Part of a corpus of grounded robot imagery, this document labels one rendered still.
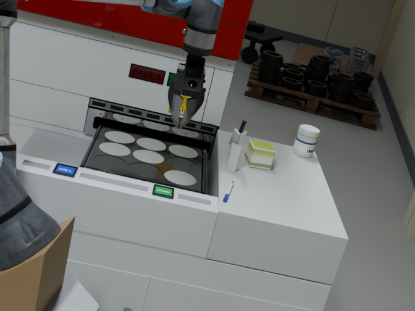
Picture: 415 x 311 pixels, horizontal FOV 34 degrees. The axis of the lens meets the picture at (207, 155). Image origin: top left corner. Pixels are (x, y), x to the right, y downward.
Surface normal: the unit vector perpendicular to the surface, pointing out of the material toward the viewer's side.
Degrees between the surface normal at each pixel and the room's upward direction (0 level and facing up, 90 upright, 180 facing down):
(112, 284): 90
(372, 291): 0
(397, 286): 0
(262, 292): 90
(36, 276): 90
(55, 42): 90
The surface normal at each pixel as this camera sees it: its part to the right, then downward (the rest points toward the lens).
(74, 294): 0.23, -0.90
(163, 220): 0.00, 0.37
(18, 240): 0.05, -0.13
